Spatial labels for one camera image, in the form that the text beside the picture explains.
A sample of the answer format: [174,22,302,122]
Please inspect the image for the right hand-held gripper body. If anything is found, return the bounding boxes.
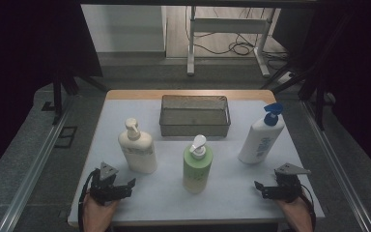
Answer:
[271,162,312,204]

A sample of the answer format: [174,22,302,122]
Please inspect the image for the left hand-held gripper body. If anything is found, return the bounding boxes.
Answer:
[88,161,126,207]

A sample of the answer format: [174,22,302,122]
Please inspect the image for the cream pump bottle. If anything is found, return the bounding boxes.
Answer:
[118,117,158,175]

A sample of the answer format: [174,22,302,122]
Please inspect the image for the white bottle with blue pump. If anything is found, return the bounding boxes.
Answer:
[237,101,286,165]

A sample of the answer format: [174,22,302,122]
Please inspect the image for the green pump bottle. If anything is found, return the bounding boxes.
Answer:
[183,134,214,195]

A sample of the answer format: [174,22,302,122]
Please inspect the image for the grey metal mesh basket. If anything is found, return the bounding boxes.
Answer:
[158,94,232,137]

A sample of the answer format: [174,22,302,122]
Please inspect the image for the person's right hand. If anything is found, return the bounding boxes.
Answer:
[274,196,314,227]

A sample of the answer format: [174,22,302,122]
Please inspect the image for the white table mat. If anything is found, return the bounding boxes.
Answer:
[67,99,326,227]

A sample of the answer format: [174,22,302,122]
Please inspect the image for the black metal stand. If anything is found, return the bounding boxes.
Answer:
[260,13,352,131]
[41,61,109,126]

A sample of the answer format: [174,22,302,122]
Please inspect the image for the white power strip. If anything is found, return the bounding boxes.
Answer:
[276,71,296,86]

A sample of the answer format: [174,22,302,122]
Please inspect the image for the dark curtain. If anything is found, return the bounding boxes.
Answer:
[0,0,104,187]
[271,0,371,187]

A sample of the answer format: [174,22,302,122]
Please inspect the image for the white panel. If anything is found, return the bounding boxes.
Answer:
[80,4,168,53]

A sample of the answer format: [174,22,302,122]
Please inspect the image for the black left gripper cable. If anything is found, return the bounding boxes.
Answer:
[77,168,99,232]

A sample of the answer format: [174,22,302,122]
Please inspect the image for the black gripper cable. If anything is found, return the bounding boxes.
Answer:
[77,168,99,232]
[299,184,318,232]

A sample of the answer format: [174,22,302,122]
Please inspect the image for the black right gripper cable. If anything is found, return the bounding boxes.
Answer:
[299,184,318,232]

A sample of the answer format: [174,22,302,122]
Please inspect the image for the aluminium rail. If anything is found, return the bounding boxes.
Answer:
[0,96,75,232]
[300,100,371,232]

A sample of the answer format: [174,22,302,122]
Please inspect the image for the black floor cables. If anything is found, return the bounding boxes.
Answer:
[191,6,291,64]

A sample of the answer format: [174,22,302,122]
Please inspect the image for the white desk frame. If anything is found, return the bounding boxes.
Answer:
[186,5,276,78]

